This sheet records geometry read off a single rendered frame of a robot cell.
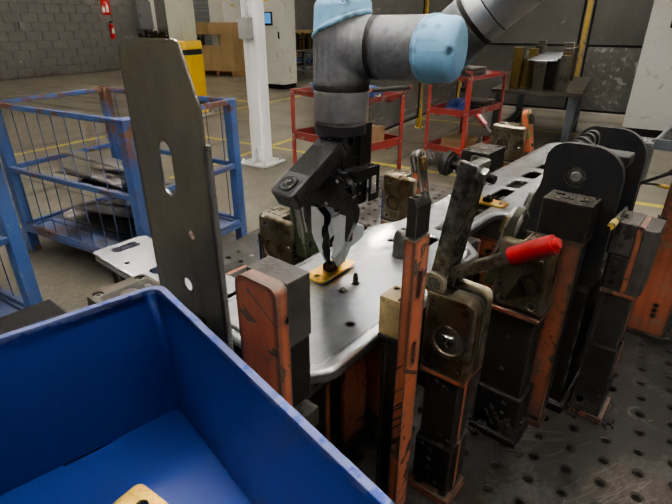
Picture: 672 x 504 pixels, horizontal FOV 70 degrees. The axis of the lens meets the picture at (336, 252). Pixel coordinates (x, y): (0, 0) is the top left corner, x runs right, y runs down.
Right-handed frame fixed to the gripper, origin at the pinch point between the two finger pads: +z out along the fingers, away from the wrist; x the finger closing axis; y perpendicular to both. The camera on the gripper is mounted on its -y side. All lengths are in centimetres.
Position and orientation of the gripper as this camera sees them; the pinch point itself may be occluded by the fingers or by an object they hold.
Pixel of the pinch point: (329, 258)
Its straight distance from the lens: 73.3
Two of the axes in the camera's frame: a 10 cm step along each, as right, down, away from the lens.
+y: 6.4, -3.2, 7.0
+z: -0.1, 9.1, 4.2
